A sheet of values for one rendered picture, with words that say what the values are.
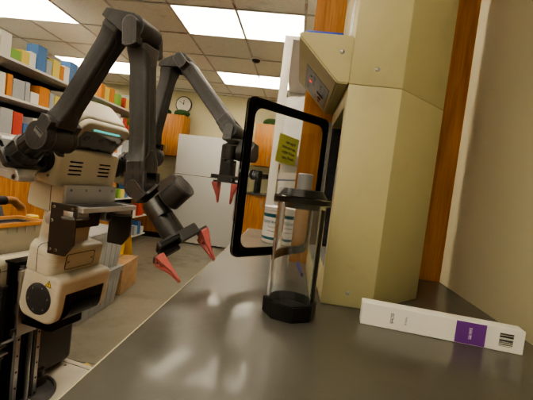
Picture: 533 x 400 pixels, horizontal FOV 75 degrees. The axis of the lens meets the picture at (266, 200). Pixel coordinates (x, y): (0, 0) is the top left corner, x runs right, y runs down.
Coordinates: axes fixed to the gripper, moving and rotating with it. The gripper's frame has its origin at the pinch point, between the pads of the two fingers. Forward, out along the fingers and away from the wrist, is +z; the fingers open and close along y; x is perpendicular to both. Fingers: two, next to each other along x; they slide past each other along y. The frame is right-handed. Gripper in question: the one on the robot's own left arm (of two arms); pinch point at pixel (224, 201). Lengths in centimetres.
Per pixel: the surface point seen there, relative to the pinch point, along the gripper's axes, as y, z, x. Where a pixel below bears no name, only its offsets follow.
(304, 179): 26, -10, -56
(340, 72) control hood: 31, -33, -46
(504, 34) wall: 76, -57, -18
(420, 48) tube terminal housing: 47, -41, -42
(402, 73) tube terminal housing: 43, -34, -46
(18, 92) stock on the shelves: -213, -57, 154
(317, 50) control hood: 25, -37, -46
